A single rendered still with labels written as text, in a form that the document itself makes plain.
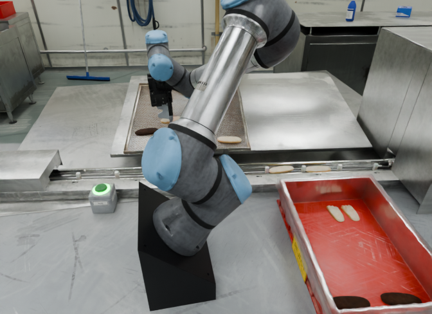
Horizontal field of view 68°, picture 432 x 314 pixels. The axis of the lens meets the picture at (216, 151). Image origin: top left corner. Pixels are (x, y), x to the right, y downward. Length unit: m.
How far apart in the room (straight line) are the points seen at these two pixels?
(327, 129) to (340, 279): 0.70
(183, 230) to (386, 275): 0.57
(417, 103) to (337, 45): 1.76
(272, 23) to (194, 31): 4.01
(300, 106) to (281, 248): 0.77
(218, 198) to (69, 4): 4.48
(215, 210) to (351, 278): 0.44
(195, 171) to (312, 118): 0.93
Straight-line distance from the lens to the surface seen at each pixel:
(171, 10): 4.74
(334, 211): 1.14
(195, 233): 0.77
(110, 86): 2.15
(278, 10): 0.81
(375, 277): 1.02
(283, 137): 1.36
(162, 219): 0.78
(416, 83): 1.25
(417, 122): 1.24
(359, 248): 1.07
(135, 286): 0.94
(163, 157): 0.62
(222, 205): 0.73
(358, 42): 3.03
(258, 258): 0.97
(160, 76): 1.05
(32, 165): 1.30
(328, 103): 1.62
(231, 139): 1.30
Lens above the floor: 1.58
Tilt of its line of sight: 33 degrees down
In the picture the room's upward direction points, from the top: straight up
